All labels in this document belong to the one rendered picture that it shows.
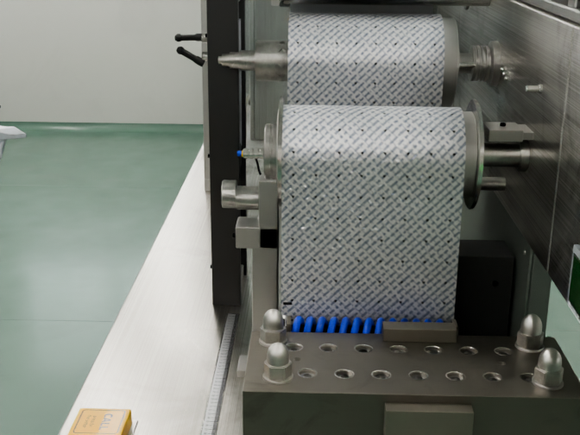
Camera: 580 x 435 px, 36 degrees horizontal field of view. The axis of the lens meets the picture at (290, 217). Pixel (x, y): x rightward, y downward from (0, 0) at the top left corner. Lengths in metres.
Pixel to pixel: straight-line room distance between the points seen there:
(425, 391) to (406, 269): 0.20
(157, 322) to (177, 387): 0.23
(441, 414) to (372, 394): 0.08
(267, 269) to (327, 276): 0.12
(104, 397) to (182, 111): 5.65
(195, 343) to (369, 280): 0.37
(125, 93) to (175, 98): 0.38
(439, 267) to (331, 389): 0.25
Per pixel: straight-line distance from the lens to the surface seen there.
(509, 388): 1.10
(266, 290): 1.30
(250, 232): 1.26
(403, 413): 1.05
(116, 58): 6.91
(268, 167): 1.18
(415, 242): 1.19
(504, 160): 1.23
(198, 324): 1.53
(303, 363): 1.12
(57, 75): 7.04
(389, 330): 1.17
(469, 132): 1.18
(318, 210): 1.17
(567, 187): 1.06
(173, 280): 1.70
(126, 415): 1.23
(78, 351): 3.49
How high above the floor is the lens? 1.55
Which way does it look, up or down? 18 degrees down
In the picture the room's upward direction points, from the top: 1 degrees clockwise
